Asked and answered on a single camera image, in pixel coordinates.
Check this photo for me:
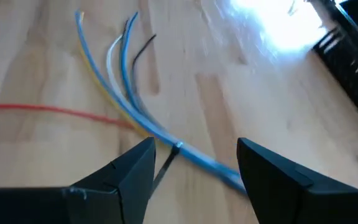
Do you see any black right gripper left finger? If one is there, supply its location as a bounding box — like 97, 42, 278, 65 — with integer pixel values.
0, 136, 157, 224

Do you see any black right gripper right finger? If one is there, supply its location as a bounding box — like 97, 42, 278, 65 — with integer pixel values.
236, 137, 358, 224

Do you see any black zip tie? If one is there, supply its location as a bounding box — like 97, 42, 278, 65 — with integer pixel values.
150, 141, 185, 197

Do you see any yellow cable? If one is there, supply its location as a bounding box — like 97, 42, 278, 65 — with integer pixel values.
78, 11, 155, 139

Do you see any black slotted cable duct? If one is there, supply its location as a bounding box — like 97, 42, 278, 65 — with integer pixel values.
309, 0, 358, 135

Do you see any white cable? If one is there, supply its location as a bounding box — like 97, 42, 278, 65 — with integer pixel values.
106, 34, 149, 125

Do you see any black cable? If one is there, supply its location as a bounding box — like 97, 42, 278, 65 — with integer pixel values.
131, 33, 158, 106

